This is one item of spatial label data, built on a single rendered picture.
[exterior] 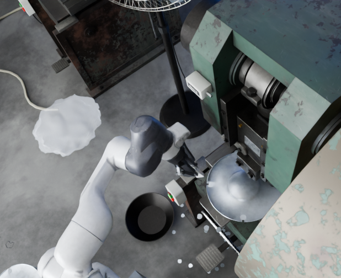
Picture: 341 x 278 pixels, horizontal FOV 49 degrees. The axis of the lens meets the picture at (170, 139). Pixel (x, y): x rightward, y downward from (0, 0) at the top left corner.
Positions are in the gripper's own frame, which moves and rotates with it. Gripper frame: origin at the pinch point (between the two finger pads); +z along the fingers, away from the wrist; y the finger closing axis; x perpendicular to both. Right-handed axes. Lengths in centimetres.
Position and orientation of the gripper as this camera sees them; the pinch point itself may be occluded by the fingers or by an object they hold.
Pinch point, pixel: (196, 172)
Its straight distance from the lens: 139.9
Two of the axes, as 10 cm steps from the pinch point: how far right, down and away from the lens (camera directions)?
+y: -0.7, 8.8, -4.7
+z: 4.9, 4.4, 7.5
